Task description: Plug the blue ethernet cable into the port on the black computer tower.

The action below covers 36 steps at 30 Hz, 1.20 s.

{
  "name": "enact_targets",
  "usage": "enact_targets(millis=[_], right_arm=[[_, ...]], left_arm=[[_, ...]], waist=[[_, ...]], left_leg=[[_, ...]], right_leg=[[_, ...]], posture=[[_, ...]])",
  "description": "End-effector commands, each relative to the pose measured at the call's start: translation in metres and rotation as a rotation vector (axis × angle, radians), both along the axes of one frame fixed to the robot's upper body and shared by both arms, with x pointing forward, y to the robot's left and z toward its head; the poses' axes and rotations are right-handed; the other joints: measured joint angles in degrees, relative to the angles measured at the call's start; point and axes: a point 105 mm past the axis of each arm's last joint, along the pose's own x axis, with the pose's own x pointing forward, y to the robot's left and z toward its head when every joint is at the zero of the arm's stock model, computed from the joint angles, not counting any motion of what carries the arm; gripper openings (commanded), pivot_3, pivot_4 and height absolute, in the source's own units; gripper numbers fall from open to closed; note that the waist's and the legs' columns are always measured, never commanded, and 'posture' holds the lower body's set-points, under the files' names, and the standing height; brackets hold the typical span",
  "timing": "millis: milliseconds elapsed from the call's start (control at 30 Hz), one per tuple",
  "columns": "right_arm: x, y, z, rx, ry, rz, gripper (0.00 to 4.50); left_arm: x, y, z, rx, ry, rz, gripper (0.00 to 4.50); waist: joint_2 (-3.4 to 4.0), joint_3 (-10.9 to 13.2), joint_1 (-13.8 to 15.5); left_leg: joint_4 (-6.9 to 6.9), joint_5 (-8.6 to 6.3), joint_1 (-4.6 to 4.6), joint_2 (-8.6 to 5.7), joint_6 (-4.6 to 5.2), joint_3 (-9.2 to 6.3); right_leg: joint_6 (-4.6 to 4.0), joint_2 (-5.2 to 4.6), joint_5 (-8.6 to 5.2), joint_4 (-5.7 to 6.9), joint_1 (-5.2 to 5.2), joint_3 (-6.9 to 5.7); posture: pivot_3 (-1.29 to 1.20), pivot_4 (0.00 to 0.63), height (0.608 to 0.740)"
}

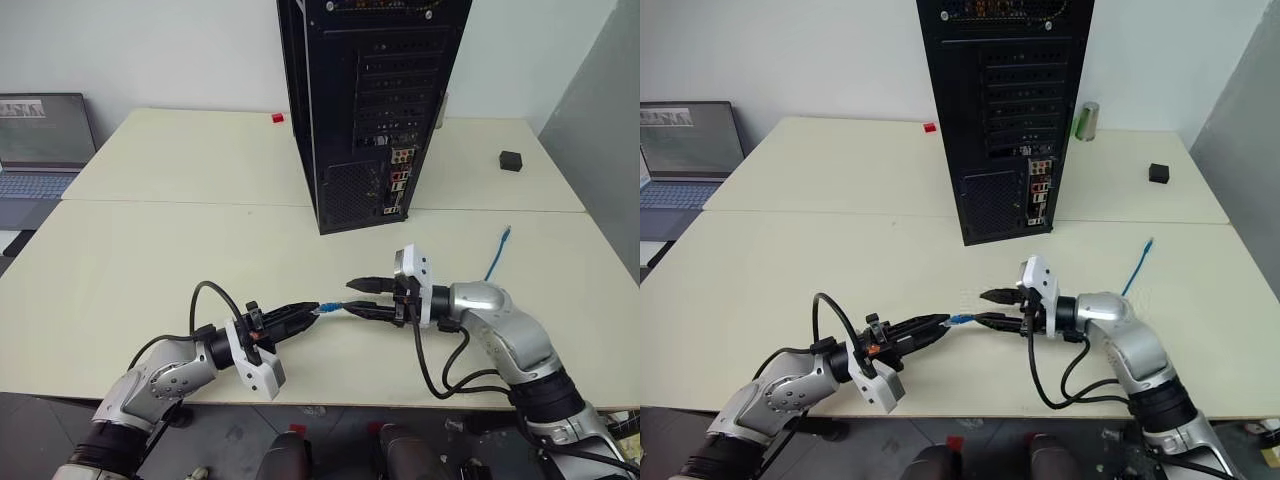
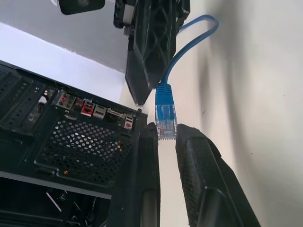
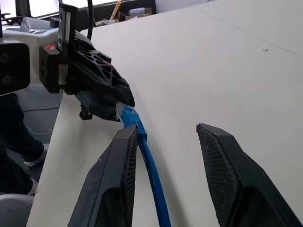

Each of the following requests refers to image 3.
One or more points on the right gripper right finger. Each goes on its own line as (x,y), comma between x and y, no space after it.
(239,175)

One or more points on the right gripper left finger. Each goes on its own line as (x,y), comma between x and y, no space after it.
(107,179)

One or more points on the person's dark trouser leg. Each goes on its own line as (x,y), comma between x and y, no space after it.
(14,132)

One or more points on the silver robot body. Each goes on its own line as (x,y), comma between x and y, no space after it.
(14,210)

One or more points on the yellow folded sign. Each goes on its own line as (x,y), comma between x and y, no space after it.
(116,10)

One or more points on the person's grey shoe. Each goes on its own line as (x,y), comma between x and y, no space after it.
(38,158)

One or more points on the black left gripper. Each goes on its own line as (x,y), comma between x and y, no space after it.
(50,68)

